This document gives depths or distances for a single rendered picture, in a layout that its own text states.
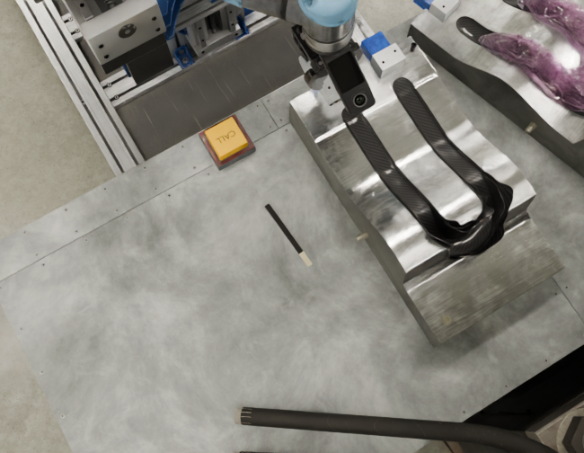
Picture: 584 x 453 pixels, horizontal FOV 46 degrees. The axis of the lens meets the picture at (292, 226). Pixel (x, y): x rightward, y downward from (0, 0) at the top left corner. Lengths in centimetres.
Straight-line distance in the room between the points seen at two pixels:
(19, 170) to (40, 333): 107
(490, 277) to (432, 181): 19
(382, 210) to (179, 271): 38
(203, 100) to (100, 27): 82
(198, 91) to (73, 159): 48
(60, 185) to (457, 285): 140
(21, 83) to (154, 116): 56
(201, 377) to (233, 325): 10
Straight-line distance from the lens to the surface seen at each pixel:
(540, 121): 136
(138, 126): 204
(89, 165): 226
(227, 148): 129
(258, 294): 126
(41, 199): 227
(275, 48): 210
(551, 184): 139
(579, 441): 130
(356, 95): 108
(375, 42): 131
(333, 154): 123
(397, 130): 126
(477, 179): 122
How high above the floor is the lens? 204
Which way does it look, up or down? 75 degrees down
